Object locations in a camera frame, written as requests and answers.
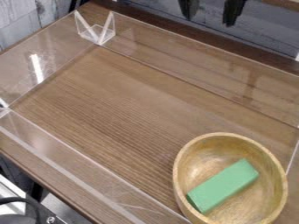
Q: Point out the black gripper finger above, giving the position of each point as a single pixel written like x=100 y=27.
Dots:
x=232 y=11
x=188 y=7

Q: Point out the brown wooden bowl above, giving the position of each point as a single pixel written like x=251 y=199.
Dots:
x=201 y=158

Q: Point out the green rectangular block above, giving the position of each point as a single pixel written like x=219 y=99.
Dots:
x=217 y=188

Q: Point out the clear acrylic enclosure wall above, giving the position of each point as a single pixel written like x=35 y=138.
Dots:
x=107 y=94

